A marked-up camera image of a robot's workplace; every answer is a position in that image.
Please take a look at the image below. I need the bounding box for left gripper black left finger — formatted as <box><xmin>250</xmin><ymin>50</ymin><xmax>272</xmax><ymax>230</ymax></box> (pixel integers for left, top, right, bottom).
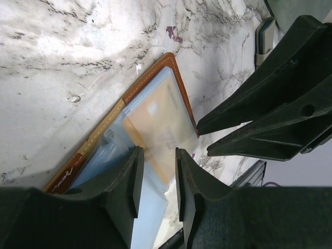
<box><xmin>1</xmin><ymin>147</ymin><xmax>144</xmax><ymax>248</ymax></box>

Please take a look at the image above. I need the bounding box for grey card wallet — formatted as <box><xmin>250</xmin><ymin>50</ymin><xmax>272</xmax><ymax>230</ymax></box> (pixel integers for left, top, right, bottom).
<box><xmin>255</xmin><ymin>17</ymin><xmax>276</xmax><ymax>69</ymax></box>

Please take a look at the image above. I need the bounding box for brown leather card holder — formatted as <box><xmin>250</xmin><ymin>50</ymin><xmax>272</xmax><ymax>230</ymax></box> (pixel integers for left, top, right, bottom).
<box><xmin>45</xmin><ymin>52</ymin><xmax>198</xmax><ymax>194</ymax></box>

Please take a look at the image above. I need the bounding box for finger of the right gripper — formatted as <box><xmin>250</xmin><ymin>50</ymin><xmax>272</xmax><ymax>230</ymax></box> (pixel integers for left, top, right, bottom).
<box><xmin>197</xmin><ymin>15</ymin><xmax>327</xmax><ymax>135</ymax></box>
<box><xmin>207</xmin><ymin>77</ymin><xmax>331</xmax><ymax>161</ymax></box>

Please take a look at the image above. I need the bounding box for striped gold credit card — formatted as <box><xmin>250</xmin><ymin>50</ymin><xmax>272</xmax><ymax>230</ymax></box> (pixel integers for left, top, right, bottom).
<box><xmin>122</xmin><ymin>75</ymin><xmax>198</xmax><ymax>185</ymax></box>

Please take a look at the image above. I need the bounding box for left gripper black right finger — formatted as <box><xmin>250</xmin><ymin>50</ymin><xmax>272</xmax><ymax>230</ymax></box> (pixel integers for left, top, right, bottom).
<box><xmin>175</xmin><ymin>148</ymin><xmax>331</xmax><ymax>248</ymax></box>

